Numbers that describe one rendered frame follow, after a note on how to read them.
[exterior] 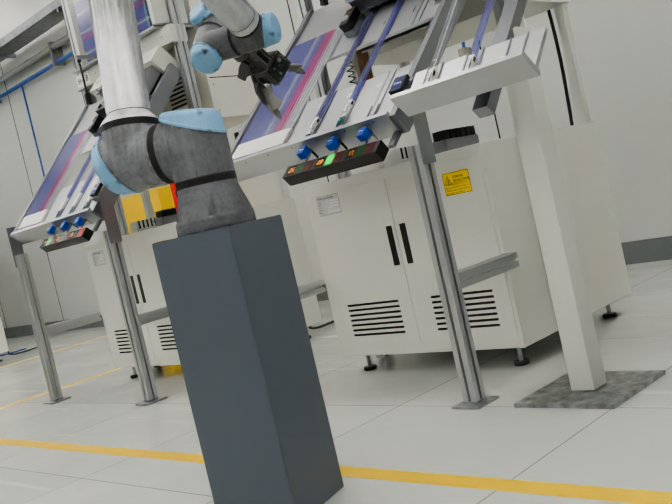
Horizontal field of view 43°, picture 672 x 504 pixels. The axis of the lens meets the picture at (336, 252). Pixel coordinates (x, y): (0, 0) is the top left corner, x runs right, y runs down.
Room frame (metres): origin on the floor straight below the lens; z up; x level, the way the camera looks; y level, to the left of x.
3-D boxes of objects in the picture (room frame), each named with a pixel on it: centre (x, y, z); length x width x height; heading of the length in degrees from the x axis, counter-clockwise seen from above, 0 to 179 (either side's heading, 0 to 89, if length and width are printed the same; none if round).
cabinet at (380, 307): (2.73, -0.42, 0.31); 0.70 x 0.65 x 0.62; 45
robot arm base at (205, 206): (1.62, 0.21, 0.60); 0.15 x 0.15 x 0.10
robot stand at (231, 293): (1.62, 0.21, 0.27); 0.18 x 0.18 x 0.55; 61
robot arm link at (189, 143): (1.62, 0.22, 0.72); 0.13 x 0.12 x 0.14; 70
